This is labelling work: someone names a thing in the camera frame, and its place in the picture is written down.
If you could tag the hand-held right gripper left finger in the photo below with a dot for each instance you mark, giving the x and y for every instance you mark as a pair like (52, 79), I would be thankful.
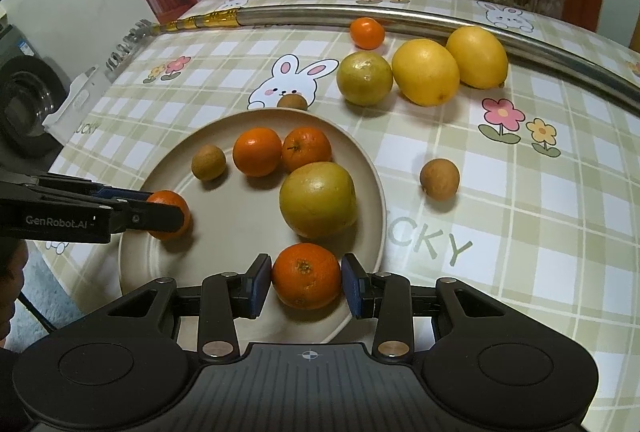
(260, 287)

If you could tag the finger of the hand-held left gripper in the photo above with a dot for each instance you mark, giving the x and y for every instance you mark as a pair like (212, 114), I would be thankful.
(120, 194)
(150, 217)

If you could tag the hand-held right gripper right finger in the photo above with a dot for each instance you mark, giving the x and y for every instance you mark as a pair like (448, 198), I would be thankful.
(352, 287)

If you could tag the small orange tangerine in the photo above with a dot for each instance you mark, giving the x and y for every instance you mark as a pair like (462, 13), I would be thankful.
(366, 33)
(257, 150)
(306, 149)
(306, 275)
(167, 197)

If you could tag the beige round plate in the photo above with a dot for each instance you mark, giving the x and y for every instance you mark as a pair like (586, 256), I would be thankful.
(225, 237)

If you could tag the large yellow orange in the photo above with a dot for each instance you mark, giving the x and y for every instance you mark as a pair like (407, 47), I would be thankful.
(425, 71)

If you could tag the brown longan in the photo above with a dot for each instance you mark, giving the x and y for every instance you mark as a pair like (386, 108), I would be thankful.
(208, 162)
(439, 178)
(292, 102)

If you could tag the large green-yellow citrus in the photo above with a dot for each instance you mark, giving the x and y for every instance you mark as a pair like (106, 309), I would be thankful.
(318, 199)

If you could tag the white plastic box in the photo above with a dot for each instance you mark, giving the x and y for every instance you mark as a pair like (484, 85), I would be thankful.
(75, 106)

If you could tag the grey washing machine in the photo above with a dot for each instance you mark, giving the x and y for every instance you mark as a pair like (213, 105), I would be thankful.
(30, 101)

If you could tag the yellow-green round citrus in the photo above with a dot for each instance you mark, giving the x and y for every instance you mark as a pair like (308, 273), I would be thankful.
(364, 77)

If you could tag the steel telescopic pole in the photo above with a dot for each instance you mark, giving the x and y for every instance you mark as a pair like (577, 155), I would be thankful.
(310, 14)

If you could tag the yellow lemon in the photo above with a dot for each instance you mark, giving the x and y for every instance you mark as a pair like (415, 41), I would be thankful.
(476, 56)

